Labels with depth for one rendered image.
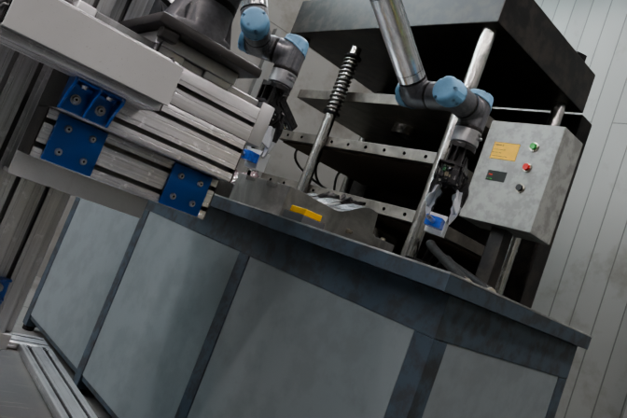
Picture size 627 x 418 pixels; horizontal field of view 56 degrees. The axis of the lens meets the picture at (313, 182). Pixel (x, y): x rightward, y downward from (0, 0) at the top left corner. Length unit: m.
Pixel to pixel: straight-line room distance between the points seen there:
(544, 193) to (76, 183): 1.55
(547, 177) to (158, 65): 1.55
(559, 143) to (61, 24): 1.73
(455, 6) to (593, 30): 2.28
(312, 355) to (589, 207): 2.99
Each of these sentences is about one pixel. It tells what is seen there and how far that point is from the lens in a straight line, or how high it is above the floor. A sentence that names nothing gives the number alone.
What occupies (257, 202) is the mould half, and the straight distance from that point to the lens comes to 1.71.
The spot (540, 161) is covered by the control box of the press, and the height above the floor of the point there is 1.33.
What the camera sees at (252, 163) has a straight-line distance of 1.68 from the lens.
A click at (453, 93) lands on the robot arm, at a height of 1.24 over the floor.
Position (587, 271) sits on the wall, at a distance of 4.02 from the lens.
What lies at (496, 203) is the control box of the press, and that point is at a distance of 2.26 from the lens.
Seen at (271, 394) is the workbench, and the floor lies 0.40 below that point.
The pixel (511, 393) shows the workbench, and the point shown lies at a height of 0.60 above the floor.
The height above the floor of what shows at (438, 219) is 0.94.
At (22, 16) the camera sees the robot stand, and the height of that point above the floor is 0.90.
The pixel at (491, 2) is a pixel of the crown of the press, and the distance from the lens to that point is 2.50.
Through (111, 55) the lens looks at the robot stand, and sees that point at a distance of 0.97.
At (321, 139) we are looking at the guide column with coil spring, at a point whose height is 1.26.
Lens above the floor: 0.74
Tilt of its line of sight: 6 degrees up
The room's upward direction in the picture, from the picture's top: 21 degrees clockwise
